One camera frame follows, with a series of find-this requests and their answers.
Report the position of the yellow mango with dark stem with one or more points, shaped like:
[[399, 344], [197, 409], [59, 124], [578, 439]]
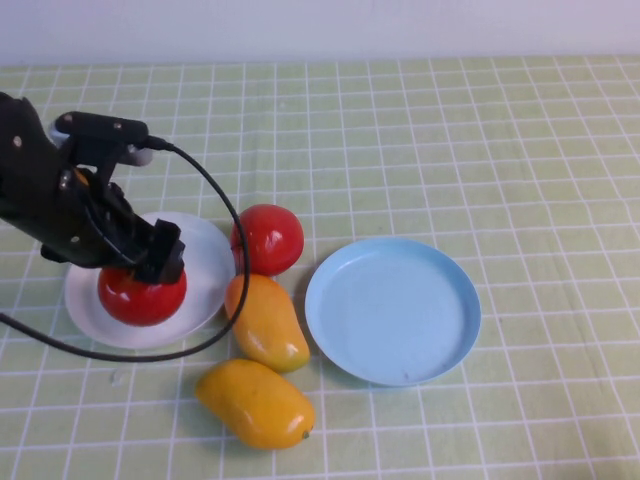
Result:
[[255, 404]]

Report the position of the red apple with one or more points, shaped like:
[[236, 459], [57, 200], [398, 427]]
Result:
[[270, 240], [140, 305]]

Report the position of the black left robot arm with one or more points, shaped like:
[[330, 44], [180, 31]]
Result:
[[25, 170]]

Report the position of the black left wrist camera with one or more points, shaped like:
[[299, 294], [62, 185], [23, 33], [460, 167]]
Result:
[[100, 126]]

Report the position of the white round plate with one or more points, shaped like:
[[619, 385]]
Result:
[[202, 300]]

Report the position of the green checked tablecloth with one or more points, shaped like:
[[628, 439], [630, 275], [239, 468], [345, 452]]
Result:
[[450, 150]]

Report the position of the orange-yellow mango with green tip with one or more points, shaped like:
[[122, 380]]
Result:
[[270, 325]]

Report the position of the light blue round plate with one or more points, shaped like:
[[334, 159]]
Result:
[[395, 315]]

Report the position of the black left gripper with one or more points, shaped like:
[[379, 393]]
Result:
[[90, 230]]

